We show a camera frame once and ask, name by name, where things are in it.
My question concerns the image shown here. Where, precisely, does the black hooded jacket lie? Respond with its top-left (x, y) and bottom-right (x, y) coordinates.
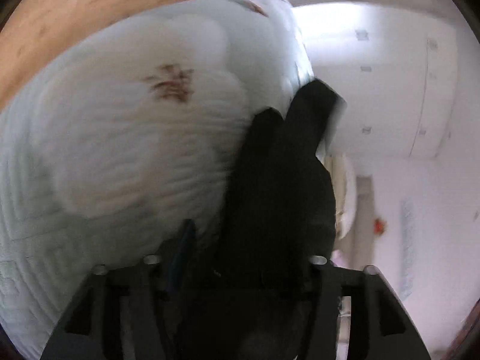
top-left (167, 80), bottom-right (343, 359)

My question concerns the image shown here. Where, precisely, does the beige upholstered headboard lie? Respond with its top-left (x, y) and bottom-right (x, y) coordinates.
top-left (352, 176), bottom-right (375, 270)

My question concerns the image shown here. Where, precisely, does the white floral pillow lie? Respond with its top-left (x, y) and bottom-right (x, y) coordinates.
top-left (334, 154), bottom-right (357, 239)

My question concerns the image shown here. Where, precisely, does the floral green bedspread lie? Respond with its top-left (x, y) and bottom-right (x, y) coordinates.
top-left (1, 0), bottom-right (312, 359)

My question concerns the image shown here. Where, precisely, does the white wardrobe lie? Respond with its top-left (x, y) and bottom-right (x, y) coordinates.
top-left (293, 2), bottom-right (458, 158)

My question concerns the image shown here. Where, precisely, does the red bear wall decoration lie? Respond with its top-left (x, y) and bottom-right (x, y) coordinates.
top-left (373, 218), bottom-right (387, 236)

